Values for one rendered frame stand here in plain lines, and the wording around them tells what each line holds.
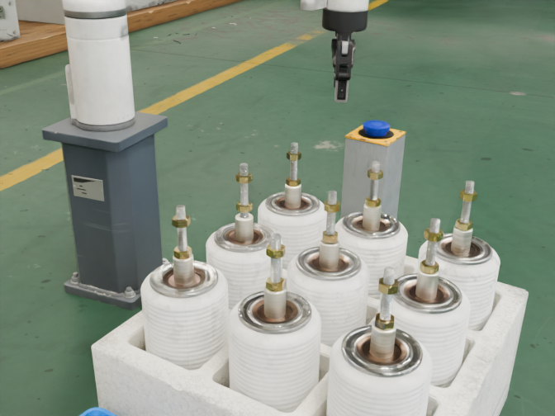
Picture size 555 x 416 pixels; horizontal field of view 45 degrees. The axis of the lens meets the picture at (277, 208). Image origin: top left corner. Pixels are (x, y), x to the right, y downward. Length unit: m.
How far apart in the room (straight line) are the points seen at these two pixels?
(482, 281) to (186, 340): 0.35
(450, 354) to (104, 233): 0.62
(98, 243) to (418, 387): 0.67
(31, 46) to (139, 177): 1.97
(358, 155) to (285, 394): 0.44
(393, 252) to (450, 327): 0.17
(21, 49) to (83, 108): 1.91
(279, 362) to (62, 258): 0.75
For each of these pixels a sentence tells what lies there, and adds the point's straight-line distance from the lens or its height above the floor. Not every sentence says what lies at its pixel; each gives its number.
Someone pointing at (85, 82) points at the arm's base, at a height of 0.38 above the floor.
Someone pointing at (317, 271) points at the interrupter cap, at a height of 0.25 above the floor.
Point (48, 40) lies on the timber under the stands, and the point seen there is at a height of 0.06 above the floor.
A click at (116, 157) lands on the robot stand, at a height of 0.27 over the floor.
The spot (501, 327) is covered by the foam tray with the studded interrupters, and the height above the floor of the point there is 0.18.
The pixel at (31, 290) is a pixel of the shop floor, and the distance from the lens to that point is 1.26.
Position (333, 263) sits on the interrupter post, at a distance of 0.76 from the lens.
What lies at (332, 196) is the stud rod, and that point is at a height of 0.34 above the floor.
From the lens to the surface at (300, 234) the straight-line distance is 0.88.
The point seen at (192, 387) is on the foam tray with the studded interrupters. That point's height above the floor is 0.18.
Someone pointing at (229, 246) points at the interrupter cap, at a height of 0.25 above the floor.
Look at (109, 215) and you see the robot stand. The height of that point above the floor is 0.17.
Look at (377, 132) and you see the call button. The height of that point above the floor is 0.32.
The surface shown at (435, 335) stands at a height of 0.23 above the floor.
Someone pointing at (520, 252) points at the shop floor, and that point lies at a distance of 1.41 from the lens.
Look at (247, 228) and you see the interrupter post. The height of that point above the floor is 0.27.
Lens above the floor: 0.64
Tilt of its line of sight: 25 degrees down
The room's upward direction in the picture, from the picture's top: 1 degrees clockwise
